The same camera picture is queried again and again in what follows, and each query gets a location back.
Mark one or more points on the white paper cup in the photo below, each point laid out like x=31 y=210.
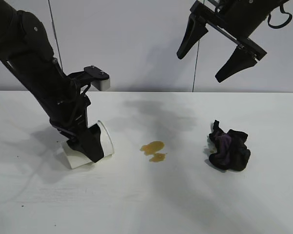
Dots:
x=79 y=161

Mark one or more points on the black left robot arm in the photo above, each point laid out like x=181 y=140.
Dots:
x=22 y=36

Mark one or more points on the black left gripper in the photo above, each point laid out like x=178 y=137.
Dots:
x=66 y=104

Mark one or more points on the dark purple cloth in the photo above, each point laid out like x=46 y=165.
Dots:
x=234 y=151

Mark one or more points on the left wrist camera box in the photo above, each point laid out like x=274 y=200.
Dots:
x=101 y=83

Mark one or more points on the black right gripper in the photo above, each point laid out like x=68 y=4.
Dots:
x=244 y=19

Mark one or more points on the brown liquid spill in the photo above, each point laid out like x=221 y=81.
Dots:
x=153 y=146

